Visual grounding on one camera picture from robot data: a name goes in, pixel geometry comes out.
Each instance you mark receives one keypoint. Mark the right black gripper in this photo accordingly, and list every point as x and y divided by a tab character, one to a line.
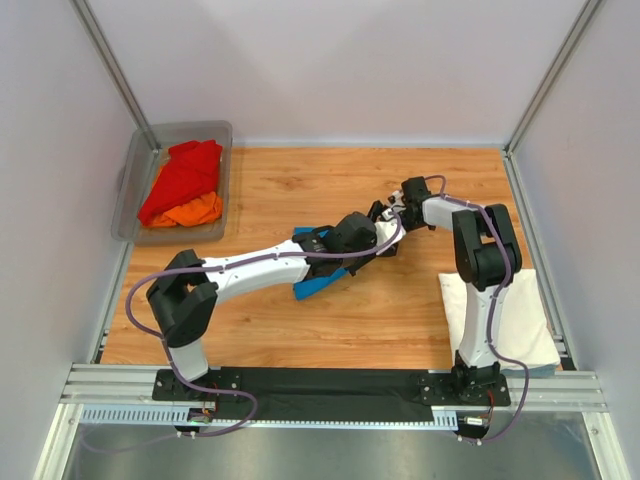
378	210

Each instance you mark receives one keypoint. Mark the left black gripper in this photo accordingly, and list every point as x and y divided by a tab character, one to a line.
353	269

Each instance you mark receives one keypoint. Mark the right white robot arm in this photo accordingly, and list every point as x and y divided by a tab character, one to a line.
487	257

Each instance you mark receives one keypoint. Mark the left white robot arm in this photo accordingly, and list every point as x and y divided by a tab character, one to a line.
184	298

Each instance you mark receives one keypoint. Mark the orange t shirt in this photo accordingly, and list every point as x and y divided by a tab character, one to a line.
205	209

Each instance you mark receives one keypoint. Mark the red t shirt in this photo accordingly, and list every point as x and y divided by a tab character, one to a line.
193	169

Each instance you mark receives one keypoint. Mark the clear plastic bin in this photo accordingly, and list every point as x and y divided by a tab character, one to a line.
148	151

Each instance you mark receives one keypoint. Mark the folded white t shirt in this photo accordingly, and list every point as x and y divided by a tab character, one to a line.
523	331

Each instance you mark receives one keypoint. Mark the folded light blue t shirt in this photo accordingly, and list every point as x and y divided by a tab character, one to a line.
543	371

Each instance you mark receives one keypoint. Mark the slotted grey cable duct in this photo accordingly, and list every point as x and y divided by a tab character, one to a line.
143	415

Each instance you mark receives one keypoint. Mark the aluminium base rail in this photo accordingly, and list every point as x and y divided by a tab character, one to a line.
110	384

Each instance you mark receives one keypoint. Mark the right aluminium frame post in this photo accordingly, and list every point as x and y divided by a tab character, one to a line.
586	15

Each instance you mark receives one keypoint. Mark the aluminium frame post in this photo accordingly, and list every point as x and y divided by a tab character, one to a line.
586	15
98	39

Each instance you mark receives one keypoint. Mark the left aluminium frame post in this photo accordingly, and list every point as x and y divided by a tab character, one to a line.
98	39

